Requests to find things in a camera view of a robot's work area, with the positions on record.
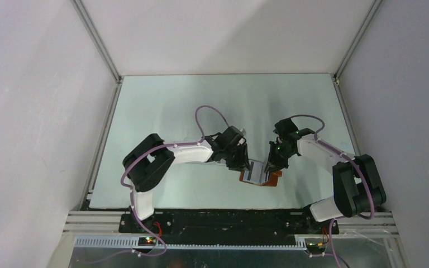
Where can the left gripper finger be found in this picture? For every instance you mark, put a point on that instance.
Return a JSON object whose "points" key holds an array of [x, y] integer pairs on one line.
{"points": [[244, 158], [233, 163]]}

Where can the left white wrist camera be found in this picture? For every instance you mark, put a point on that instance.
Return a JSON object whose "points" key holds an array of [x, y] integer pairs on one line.
{"points": [[242, 136]]}

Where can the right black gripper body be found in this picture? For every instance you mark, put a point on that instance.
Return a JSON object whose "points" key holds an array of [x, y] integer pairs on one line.
{"points": [[282, 151]]}

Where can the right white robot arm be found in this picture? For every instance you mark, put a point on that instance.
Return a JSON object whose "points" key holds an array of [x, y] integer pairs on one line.
{"points": [[357, 186]]}

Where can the brown leather card holder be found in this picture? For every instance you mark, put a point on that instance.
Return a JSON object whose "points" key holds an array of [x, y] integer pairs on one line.
{"points": [[272, 180]]}

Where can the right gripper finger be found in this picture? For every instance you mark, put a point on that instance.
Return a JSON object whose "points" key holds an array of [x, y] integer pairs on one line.
{"points": [[279, 164], [269, 166]]}

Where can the circuit board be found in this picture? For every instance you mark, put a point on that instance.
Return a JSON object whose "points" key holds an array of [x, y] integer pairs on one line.
{"points": [[317, 246], [147, 241]]}

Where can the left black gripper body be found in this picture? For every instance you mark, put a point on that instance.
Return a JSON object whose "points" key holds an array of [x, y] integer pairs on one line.
{"points": [[236, 151]]}

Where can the right circuit board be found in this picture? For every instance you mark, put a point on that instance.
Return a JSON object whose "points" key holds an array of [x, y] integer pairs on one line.
{"points": [[317, 246]]}

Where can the card with black stripe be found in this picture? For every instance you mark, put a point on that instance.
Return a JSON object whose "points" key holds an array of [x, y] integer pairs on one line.
{"points": [[255, 174]]}

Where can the aluminium frame rail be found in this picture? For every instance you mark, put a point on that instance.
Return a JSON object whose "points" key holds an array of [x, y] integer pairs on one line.
{"points": [[100, 229]]}

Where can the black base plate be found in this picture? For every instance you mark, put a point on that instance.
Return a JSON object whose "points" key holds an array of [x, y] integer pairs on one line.
{"points": [[227, 227]]}

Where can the left circuit board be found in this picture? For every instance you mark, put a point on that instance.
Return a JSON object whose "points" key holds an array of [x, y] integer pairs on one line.
{"points": [[147, 241]]}

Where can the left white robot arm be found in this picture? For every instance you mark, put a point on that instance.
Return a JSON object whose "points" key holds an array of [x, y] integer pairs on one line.
{"points": [[146, 165]]}

